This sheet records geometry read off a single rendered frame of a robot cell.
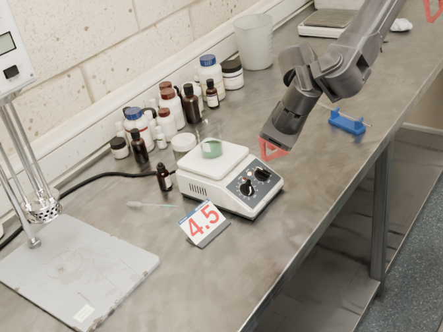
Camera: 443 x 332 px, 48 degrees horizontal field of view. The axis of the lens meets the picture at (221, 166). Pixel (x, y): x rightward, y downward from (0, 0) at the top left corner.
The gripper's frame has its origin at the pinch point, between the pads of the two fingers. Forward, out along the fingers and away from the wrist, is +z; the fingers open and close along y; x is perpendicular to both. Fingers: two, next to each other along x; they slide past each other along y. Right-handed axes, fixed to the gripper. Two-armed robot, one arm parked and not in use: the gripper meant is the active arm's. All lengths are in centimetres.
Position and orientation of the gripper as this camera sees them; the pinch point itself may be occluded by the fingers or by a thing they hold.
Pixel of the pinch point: (268, 151)
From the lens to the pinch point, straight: 101.4
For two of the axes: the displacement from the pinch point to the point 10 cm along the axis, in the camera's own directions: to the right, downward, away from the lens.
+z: -2.8, 5.8, 7.7
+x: 8.7, 4.9, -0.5
